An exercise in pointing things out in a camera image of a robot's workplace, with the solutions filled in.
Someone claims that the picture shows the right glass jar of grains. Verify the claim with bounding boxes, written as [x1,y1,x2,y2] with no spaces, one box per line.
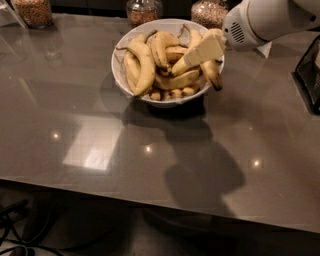
[191,0,228,29]

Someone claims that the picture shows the far left inner banana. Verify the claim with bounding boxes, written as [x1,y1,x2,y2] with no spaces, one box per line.
[124,51,141,95]

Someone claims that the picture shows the short middle yellow banana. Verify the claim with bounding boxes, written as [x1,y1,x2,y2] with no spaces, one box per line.
[165,46,187,63]

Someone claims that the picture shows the white ceramic bowl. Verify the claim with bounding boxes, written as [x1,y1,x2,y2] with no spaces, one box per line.
[111,19,224,108]

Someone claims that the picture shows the upper middle curved banana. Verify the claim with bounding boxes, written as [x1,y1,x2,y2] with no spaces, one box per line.
[150,31,179,70]

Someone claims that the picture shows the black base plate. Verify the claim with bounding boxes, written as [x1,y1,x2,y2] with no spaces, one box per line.
[294,36,320,115]

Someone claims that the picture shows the long left yellow banana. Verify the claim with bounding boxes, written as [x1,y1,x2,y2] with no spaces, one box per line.
[116,40,156,97]

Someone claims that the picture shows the white angular stand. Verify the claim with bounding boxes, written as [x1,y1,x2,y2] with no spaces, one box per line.
[256,42,272,58]

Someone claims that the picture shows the glass jar of grains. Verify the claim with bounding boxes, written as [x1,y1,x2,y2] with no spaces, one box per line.
[191,0,228,29]
[126,0,163,28]
[11,0,52,28]

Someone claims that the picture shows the black cables under table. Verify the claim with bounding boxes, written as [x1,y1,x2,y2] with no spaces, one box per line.
[0,199,64,256]

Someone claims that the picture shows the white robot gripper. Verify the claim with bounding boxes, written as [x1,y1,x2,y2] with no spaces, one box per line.
[183,0,320,67]

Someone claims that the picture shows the middle glass jar of grains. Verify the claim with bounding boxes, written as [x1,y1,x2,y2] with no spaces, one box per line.
[126,0,163,28]

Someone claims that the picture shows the left glass jar of grains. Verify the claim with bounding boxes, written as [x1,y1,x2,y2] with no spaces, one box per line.
[11,0,52,28]

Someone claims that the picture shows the white object top left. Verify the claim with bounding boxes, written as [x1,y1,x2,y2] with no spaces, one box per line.
[0,0,27,29]

